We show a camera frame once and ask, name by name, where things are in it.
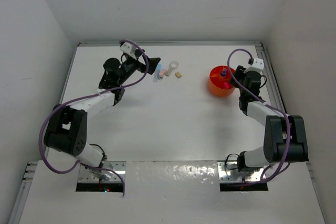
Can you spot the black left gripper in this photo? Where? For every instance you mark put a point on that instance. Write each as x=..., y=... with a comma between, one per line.
x=140, y=66

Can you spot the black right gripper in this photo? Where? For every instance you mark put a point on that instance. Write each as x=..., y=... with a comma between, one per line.
x=239, y=72

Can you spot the blue capped glue stick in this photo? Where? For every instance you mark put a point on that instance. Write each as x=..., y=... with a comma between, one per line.
x=156, y=75

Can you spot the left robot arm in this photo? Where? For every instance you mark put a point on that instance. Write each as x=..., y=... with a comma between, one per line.
x=65, y=129

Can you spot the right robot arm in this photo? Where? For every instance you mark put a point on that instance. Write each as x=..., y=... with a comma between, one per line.
x=285, y=139

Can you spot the pink mini stapler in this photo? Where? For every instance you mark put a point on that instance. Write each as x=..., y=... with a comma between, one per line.
x=162, y=73

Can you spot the blue item in organizer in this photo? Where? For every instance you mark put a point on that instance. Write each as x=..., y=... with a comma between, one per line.
x=223, y=72

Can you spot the orange round organizer container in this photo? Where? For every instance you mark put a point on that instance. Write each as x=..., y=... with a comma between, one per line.
x=216, y=82

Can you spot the clear tape dispenser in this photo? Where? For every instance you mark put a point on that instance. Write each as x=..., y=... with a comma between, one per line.
x=172, y=66

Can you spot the yellow eraser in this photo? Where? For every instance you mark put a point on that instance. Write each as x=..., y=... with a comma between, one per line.
x=178, y=75

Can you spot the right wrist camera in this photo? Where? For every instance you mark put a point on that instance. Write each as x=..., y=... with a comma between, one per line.
x=256, y=65

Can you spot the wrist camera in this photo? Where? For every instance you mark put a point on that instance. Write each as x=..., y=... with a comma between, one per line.
x=256, y=65
x=128, y=48

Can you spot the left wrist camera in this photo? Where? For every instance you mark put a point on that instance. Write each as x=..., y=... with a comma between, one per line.
x=128, y=48

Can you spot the aluminium table edge rail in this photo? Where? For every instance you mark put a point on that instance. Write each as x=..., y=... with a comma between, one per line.
x=174, y=43

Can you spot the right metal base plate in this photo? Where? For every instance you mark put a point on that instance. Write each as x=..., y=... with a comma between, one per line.
x=229, y=174

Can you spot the metal base plate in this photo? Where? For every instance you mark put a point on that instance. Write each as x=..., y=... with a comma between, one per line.
x=229, y=174
x=87, y=175

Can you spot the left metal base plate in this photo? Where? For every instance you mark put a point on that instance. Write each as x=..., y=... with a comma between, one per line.
x=87, y=175

